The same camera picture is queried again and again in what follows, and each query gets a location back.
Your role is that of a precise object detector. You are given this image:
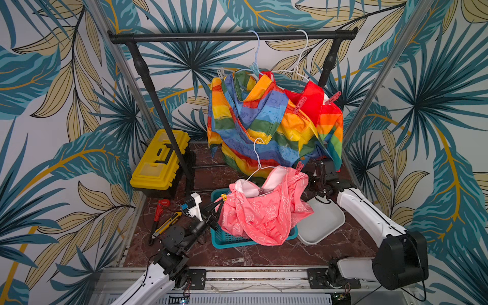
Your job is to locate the yellow black utility knife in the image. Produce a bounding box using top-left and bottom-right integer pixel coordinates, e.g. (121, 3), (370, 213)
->
(148, 212), (182, 246)

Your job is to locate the yellow black toolbox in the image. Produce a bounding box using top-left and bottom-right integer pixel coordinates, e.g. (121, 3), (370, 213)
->
(130, 129), (184, 199)

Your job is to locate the rainbow jacket red hood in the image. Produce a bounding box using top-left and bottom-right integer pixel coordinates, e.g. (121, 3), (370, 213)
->
(277, 81), (344, 171)

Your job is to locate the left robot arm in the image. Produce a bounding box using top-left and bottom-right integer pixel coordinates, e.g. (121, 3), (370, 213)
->
(113, 193), (225, 304)

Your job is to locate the teal clothespin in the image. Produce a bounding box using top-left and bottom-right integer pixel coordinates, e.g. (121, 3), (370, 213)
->
(249, 62), (260, 77)

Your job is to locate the rainbow striped jacket left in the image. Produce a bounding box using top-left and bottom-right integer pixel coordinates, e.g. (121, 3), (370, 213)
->
(207, 71), (298, 179)

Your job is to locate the aluminium frame post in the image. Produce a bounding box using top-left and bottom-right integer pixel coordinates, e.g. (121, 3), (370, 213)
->
(343, 0), (433, 147)
(85, 0), (158, 137)

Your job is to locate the white wire hanger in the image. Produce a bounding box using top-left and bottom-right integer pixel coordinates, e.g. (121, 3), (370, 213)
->
(247, 137), (275, 181)
(267, 29), (310, 81)

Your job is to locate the left aluminium frame post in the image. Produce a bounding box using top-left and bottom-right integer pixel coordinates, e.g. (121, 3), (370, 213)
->
(85, 0), (158, 137)

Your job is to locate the white plastic tray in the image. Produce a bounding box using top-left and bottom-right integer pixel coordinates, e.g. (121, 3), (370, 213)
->
(297, 196), (346, 245)

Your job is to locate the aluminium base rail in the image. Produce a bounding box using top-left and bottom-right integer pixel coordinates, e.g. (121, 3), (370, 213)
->
(89, 266), (386, 305)

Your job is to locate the black clothes rack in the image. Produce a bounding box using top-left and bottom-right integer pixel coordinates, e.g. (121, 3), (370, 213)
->
(108, 27), (359, 195)

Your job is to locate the pink bear-print jacket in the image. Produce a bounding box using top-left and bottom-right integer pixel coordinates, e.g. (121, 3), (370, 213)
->
(219, 166), (314, 246)

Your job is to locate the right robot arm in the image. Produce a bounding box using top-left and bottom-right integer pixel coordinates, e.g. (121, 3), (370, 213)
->
(308, 159), (429, 291)

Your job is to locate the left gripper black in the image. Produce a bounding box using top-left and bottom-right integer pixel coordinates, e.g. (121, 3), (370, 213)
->
(182, 197), (225, 252)

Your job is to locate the teal plastic basket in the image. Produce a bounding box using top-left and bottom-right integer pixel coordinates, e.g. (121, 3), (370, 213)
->
(210, 188), (299, 250)

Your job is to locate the red pipe wrench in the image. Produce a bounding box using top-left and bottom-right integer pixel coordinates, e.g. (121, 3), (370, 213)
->
(151, 199), (170, 233)

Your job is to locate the white clear clothespin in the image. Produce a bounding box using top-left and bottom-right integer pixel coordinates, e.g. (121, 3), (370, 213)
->
(217, 67), (227, 80)

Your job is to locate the pink clothespin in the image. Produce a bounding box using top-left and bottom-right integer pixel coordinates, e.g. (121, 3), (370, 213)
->
(295, 161), (304, 175)
(293, 97), (307, 114)
(323, 91), (342, 105)

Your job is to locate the right aluminium frame post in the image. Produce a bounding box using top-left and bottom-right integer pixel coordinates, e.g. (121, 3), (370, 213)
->
(343, 0), (433, 147)

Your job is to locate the light blue wire hanger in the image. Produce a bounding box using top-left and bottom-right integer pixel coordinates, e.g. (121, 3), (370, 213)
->
(248, 30), (262, 78)

